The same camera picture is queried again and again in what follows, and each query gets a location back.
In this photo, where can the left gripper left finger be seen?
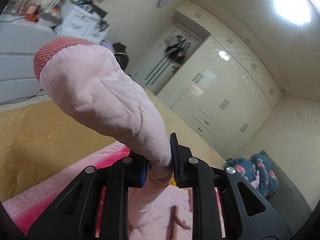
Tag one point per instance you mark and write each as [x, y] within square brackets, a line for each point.
[94, 205]

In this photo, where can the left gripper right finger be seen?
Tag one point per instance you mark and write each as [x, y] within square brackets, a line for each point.
[225, 204]

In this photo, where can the pink quilted jacket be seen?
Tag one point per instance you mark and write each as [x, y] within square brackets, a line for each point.
[86, 82]

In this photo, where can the dark clothes pile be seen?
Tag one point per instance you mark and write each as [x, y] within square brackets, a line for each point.
[119, 51]

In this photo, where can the blue flamingo quilt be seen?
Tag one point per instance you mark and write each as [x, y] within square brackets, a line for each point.
[257, 170]

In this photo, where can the pink cartoon fleece blanket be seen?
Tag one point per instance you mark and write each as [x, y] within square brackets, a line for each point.
[62, 187]

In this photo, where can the grey upholstered headboard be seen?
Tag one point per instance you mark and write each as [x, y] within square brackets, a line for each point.
[288, 200]

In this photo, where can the tan bed cover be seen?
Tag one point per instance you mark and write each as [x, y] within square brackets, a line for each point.
[38, 140]

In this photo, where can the white wardrobe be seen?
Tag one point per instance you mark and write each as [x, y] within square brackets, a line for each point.
[222, 91]

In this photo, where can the grey white cabinet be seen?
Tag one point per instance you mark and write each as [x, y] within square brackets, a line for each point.
[19, 44]

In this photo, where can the white drawer chest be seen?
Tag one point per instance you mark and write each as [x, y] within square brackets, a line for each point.
[78, 23]

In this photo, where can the round ceiling light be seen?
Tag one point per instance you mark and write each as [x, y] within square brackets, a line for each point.
[295, 11]

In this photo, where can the round wall clock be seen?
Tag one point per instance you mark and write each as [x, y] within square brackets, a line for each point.
[161, 3]

